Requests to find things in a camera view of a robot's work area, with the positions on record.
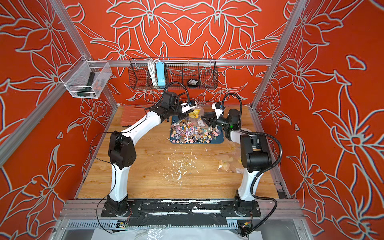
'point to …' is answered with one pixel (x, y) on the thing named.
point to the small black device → (192, 82)
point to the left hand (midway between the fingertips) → (192, 106)
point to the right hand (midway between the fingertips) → (205, 114)
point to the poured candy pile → (187, 131)
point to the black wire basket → (178, 74)
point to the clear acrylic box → (86, 79)
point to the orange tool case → (130, 114)
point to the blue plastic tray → (219, 139)
